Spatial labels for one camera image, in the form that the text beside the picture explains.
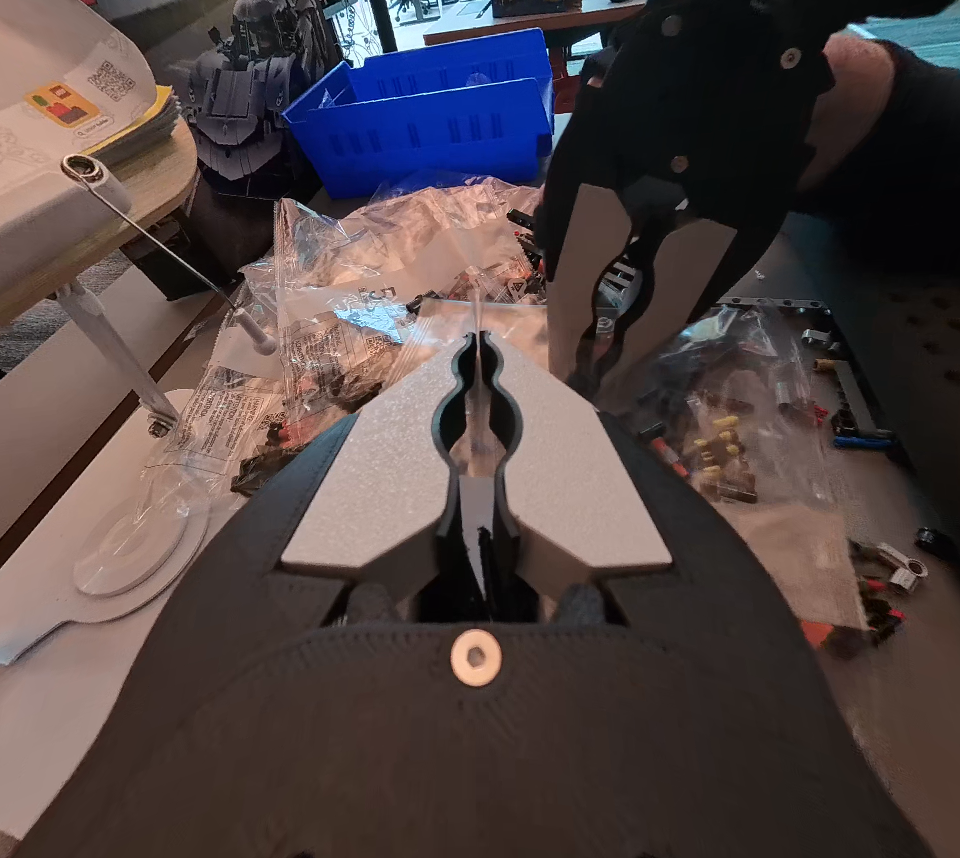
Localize clear plastic bag white label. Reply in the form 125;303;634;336
273;168;560;424

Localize wooden table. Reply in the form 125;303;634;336
423;0;650;79

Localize long grey toy beam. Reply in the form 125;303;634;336
834;357;897;439

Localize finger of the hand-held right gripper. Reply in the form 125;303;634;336
591;219;741;393
546;185;640;383

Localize toy set instruction booklet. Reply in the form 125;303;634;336
0;0;183;300

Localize grey toy frame assembly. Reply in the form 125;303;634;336
596;258;655;345

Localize red and grey toy pins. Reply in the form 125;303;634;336
858;577;909;623

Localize person's right hand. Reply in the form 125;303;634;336
795;33;903;199

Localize long white toy beam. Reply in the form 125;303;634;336
712;298;835;321

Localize clear bag with printed warnings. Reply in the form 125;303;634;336
142;341;391;499

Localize black perforated pad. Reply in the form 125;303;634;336
750;228;960;544

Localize white toy connector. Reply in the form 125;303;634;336
851;539;931;594

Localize black toy assembly orange connectors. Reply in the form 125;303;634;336
506;206;552;308

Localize blue plastic bin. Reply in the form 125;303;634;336
283;77;550;201
346;27;558;158

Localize person's right forearm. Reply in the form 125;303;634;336
780;37;960;240

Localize small clear bag toy pieces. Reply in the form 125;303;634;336
416;292;871;634

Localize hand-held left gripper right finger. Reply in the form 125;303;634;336
480;331;675;610

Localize wooden book stand white legs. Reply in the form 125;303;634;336
0;116;275;668

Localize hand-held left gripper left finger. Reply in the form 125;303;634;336
279;331;479;610

